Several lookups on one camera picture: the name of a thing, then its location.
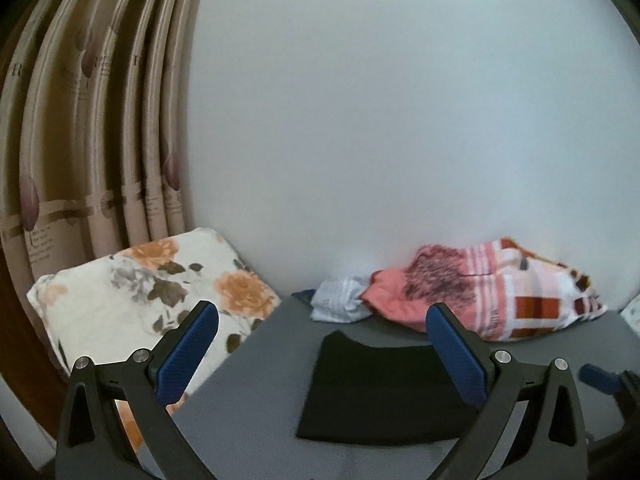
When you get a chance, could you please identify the pink plaid pillow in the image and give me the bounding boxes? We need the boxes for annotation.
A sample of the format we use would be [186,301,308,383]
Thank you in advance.
[361,237,608,343]

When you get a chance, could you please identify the white crumpled cloth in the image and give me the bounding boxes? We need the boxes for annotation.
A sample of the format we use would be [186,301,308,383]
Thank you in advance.
[310,275,373,323]

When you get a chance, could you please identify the floral pillow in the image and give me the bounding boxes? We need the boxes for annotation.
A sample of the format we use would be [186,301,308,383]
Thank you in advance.
[26,227,282,456]

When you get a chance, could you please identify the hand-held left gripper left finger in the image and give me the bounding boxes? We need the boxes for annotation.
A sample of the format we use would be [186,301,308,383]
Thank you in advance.
[55,300,221,480]

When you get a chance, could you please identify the beige printed curtain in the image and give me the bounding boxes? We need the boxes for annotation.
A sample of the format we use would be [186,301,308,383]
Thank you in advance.
[0,0,211,411]

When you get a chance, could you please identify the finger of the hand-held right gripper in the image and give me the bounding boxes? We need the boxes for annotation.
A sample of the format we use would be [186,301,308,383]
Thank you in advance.
[579,364,623,396]

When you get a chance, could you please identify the black pants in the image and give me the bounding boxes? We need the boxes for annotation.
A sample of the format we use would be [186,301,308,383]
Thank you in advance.
[296,331,481,447]

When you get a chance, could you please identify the white cloth with coloured shapes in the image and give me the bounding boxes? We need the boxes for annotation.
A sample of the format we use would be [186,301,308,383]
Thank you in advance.
[620,292,640,336]

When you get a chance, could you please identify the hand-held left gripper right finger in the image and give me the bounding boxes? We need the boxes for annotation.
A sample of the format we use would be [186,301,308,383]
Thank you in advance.
[425,302,588,480]

